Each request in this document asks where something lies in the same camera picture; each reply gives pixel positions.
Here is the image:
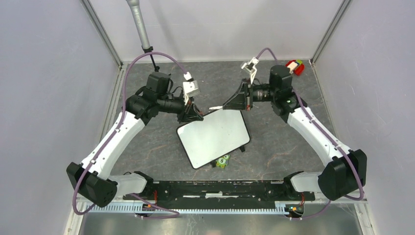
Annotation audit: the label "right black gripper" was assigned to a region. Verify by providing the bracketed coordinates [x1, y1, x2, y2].
[223, 78, 278, 111]

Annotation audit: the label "red and white toy blocks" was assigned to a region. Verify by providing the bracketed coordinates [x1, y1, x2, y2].
[285, 60, 305, 76]

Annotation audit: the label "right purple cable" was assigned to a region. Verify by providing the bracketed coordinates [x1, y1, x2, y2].
[256, 47, 365, 221]

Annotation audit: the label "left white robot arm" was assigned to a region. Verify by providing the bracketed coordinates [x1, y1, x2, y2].
[66, 72, 204, 208]

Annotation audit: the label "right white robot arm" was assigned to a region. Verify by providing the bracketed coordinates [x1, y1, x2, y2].
[222, 62, 367, 201]

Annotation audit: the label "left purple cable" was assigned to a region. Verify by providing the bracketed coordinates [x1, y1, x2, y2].
[71, 51, 181, 220]

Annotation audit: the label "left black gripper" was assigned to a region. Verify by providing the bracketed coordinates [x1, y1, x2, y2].
[157, 93, 204, 124]

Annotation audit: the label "green owl number block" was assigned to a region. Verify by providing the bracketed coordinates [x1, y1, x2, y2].
[211, 154, 230, 169]

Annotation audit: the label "white whiteboard black frame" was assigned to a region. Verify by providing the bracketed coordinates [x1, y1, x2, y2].
[176, 109, 251, 169]

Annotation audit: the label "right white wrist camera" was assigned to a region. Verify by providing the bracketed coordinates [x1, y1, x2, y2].
[241, 57, 259, 84]

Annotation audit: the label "white marker brown cap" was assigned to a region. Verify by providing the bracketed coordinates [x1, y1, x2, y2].
[209, 106, 223, 110]

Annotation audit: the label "slotted cable duct rail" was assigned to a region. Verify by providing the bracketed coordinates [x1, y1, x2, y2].
[90, 201, 304, 215]

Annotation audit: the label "purple cable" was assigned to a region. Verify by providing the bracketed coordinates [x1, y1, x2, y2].
[256, 47, 365, 221]
[71, 51, 181, 220]

